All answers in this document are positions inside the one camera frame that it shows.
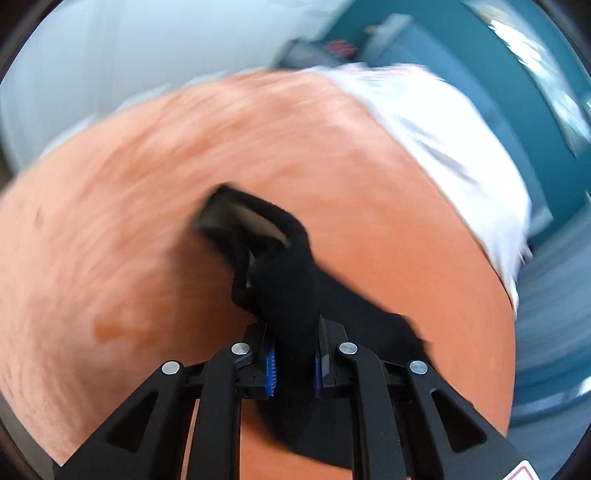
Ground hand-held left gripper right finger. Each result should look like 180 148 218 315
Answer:
313 318 533 480

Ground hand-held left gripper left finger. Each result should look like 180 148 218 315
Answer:
51 322 279 480

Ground black pants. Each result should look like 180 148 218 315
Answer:
196 184 432 472

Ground orange plush blanket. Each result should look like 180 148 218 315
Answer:
0 69 518 480

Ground white bed cover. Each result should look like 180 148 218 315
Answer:
323 62 534 310

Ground blue-grey nightstand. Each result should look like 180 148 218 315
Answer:
274 39 365 73

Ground white wardrobe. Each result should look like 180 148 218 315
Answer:
0 0 324 185

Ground grey curtain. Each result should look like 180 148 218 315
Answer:
462 0 591 160

